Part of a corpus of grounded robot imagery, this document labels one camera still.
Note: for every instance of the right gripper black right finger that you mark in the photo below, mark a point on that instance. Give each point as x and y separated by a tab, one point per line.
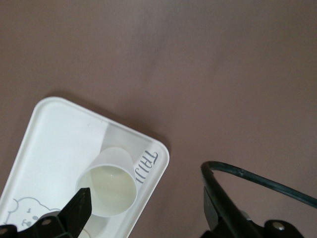
223	223

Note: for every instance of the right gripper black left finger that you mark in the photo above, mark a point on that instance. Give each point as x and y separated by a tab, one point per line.
79	210

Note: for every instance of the white plastic cup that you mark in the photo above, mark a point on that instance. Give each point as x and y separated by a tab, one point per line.
111	186

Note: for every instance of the cream bear print tray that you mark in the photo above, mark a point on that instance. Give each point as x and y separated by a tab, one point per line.
57	148

